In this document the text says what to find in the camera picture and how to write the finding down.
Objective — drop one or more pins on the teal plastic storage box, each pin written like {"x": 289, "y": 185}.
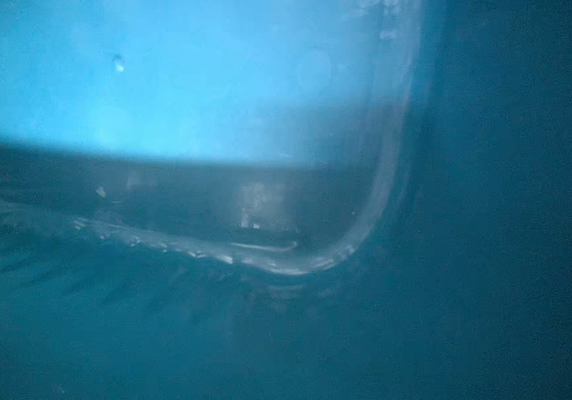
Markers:
{"x": 285, "y": 199}

